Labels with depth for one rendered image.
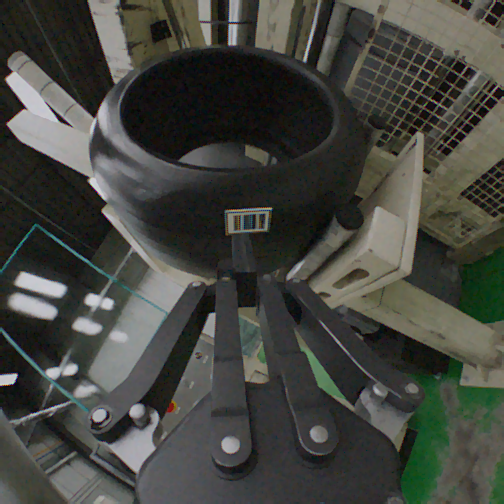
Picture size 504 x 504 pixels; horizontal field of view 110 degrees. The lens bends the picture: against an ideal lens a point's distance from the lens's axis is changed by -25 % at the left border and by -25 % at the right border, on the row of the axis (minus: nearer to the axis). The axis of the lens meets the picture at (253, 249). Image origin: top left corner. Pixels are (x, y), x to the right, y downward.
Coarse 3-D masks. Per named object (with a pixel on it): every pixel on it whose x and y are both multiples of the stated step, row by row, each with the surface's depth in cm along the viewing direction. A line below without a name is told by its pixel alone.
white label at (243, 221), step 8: (264, 208) 30; (232, 216) 30; (240, 216) 30; (248, 216) 30; (256, 216) 31; (264, 216) 31; (232, 224) 31; (240, 224) 31; (248, 224) 31; (256, 224) 32; (264, 224) 32; (232, 232) 32; (240, 232) 32; (248, 232) 32; (256, 232) 33
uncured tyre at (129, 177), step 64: (192, 64) 54; (256, 64) 56; (128, 128) 53; (192, 128) 71; (256, 128) 74; (320, 128) 61; (128, 192) 32; (192, 192) 30; (256, 192) 31; (320, 192) 34; (192, 256) 39; (256, 256) 39
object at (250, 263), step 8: (248, 240) 20; (248, 248) 19; (248, 256) 17; (248, 264) 16; (248, 272) 15; (256, 272) 15; (248, 280) 16; (256, 280) 16; (248, 288) 16; (248, 296) 16; (248, 304) 16
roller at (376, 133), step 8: (368, 120) 44; (376, 120) 44; (384, 120) 44; (368, 128) 45; (376, 128) 44; (384, 128) 44; (368, 136) 46; (376, 136) 46; (368, 144) 48; (368, 152) 51
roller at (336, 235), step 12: (348, 204) 34; (336, 216) 33; (348, 216) 33; (360, 216) 33; (324, 228) 38; (336, 228) 34; (348, 228) 33; (324, 240) 39; (336, 240) 36; (312, 252) 44; (324, 252) 41; (300, 264) 51; (312, 264) 47; (288, 276) 62; (300, 276) 55
